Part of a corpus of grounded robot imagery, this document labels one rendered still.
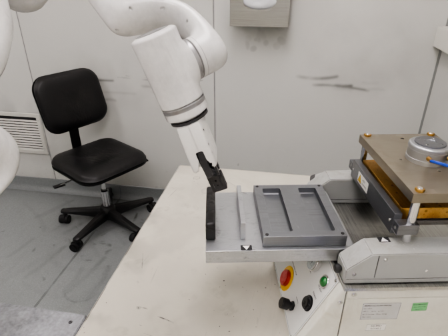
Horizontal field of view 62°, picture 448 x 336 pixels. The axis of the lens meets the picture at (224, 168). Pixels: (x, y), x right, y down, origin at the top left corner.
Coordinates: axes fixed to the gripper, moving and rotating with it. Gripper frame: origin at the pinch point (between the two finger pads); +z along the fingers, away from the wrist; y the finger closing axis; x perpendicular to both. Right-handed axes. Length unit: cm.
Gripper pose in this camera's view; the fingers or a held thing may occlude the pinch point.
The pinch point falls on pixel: (217, 181)
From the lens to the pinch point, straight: 78.5
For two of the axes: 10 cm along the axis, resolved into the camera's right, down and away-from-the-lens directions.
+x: 9.4, -3.2, -1.4
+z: 3.5, 8.3, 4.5
